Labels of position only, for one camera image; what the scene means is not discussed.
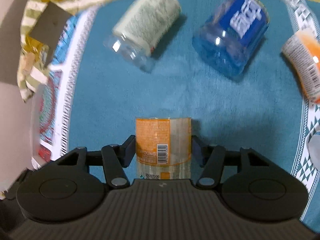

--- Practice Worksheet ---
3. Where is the orange label clear cup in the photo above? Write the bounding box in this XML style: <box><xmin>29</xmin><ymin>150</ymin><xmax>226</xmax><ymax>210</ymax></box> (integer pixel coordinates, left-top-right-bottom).
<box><xmin>136</xmin><ymin>118</ymin><xmax>191</xmax><ymax>180</ymax></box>

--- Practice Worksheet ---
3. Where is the small frosted white cup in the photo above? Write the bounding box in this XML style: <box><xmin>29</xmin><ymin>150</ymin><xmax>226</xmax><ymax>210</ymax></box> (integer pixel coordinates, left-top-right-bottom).
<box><xmin>307</xmin><ymin>132</ymin><xmax>320</xmax><ymax>170</ymax></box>

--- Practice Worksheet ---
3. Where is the blue plastic cup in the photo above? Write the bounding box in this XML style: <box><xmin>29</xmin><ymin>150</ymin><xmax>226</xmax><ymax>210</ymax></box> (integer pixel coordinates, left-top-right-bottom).
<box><xmin>192</xmin><ymin>0</ymin><xmax>270</xmax><ymax>79</ymax></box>

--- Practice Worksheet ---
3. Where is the white label clear cup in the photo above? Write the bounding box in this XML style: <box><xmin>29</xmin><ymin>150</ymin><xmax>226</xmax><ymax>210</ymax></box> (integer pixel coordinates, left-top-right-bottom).
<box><xmin>104</xmin><ymin>0</ymin><xmax>181</xmax><ymax>73</ymax></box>

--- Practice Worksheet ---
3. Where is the orange cup with white label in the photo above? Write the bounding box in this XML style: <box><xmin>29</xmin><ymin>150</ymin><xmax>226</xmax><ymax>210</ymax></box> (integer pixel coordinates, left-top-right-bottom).
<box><xmin>281</xmin><ymin>28</ymin><xmax>319</xmax><ymax>104</ymax></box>

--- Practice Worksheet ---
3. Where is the teal patterned mat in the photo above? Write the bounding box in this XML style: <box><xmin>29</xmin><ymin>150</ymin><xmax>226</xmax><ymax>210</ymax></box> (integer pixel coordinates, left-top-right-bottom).
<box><xmin>34</xmin><ymin>0</ymin><xmax>319</xmax><ymax>230</ymax></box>

